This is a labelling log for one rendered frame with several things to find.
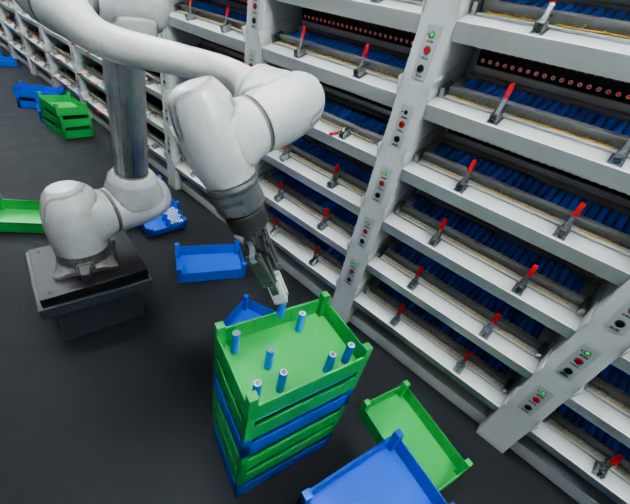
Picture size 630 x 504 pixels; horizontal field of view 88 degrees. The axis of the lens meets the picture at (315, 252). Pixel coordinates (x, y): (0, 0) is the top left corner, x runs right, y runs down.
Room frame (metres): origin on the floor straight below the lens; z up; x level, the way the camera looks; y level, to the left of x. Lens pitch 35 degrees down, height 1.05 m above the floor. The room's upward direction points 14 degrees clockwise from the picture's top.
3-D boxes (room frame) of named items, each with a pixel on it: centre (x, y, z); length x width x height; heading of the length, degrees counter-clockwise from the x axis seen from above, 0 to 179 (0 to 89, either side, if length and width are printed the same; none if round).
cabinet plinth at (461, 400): (1.32, 0.06, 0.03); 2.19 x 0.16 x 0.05; 55
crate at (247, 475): (0.48, 0.00, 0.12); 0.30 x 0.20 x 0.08; 130
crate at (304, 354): (0.48, 0.00, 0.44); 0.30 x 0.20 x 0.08; 130
